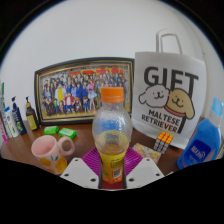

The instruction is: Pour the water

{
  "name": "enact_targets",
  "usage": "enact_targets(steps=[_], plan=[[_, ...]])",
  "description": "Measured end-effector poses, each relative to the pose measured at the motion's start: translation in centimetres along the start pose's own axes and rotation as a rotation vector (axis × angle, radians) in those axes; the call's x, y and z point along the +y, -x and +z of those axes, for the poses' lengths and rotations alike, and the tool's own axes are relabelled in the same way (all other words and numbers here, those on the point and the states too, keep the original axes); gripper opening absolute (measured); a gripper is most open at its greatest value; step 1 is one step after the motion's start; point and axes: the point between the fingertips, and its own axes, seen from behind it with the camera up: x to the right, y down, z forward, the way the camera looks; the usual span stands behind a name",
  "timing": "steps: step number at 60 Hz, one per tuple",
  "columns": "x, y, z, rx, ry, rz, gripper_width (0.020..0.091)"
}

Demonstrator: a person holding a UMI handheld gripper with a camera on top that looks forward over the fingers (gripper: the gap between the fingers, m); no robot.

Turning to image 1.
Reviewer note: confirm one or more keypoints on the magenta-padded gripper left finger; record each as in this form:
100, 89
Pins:
80, 171

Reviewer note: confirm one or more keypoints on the orange-capped clear drink bottle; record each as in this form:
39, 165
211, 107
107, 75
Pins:
111, 133

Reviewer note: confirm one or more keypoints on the tall green and white box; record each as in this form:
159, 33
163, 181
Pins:
2, 100

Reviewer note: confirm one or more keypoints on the pink mug with orange print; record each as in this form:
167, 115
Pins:
50, 155

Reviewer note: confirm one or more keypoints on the blue detergent bottle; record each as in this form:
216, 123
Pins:
201, 143

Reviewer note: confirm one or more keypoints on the framed group picture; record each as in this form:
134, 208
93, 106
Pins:
73, 91

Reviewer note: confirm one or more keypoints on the small floral patterned box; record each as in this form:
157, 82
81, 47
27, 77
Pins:
146, 152

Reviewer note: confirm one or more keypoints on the white printed gift bag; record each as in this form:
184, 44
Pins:
170, 96

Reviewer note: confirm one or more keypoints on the flat round red coaster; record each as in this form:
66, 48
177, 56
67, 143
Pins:
111, 185

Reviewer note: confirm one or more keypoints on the white bottle with blue cap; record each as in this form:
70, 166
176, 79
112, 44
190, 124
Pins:
11, 123

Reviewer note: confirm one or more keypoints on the dark blue pump bottle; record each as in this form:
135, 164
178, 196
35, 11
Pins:
18, 120

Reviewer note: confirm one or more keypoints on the puzzle cube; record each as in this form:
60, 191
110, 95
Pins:
163, 141

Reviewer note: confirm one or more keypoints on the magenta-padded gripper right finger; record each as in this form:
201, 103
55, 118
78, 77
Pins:
143, 171

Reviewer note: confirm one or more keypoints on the amber pump bottle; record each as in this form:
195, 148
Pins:
32, 118

